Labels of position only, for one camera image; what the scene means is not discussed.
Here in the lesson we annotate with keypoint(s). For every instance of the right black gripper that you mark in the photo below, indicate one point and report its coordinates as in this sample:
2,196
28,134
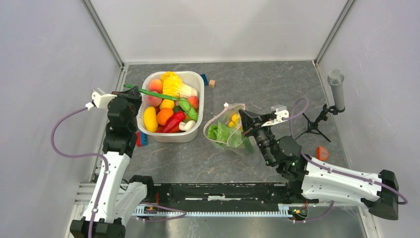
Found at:
252,122

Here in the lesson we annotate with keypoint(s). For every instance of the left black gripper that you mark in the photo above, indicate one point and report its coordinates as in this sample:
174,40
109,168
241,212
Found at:
132,94

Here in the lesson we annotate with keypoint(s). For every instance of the yellow banana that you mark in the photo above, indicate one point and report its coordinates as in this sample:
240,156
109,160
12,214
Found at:
235,121

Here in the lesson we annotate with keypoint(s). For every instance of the clear zip top bag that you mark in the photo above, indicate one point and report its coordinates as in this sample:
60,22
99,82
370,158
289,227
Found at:
224,117

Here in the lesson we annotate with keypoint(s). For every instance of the yellow lemon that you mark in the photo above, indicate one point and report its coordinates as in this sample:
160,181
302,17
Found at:
150,119

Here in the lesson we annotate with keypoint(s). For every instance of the green napa cabbage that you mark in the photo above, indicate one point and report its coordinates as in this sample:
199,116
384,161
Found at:
228,138

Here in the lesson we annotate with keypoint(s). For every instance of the yellow crinkled lettuce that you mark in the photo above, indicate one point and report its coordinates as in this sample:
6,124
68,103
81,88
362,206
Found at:
172,85

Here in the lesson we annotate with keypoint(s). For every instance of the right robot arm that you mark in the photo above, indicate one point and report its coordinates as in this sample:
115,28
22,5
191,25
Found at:
313,179

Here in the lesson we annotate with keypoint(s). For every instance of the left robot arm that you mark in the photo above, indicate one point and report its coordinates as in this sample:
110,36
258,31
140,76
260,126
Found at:
107,215

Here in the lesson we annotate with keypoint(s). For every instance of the lower reddish peach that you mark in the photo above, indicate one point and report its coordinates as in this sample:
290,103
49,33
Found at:
153,101

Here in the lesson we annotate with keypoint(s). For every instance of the long green chili pepper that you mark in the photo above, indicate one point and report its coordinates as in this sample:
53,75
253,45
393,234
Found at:
150,93

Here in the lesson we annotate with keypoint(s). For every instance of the upper peach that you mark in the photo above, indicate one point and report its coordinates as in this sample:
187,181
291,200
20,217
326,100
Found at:
156,85

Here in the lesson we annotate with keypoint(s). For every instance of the small yellow fruit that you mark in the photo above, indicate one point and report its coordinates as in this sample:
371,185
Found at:
167,103

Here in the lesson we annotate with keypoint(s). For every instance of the orange bell pepper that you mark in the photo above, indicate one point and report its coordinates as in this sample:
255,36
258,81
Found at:
164,115

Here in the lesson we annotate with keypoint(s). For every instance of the blue red toy block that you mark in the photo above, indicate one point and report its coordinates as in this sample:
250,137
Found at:
141,139

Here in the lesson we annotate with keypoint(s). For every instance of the red pepper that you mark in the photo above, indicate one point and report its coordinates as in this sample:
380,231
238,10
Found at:
172,123

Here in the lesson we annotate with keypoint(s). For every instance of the small wooden cube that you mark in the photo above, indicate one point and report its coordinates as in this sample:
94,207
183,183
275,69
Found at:
212,83

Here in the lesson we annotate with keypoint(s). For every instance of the light green bitter gourd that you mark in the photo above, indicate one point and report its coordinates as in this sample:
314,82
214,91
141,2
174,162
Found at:
188,109

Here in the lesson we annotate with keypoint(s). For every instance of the black microphone tripod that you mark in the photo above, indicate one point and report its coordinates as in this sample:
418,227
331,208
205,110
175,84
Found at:
312,126

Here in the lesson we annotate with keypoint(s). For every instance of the white plastic basket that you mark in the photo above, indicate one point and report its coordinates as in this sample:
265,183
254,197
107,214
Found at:
194,80

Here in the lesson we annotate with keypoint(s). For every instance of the orange round object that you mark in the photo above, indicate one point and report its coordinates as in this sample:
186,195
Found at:
322,153

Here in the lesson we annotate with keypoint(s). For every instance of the grey microphone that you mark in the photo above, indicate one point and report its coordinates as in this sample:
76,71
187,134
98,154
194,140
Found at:
335,79

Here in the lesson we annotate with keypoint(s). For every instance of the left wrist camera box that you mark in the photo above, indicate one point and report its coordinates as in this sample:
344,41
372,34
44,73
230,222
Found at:
100,99

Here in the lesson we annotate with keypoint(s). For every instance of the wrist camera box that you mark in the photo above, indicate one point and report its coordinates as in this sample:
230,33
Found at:
100,99
277,115

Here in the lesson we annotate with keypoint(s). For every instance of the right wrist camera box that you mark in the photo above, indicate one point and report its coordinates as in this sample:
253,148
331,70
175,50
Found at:
277,115

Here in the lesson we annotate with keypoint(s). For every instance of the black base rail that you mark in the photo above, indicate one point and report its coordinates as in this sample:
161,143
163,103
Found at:
226,197

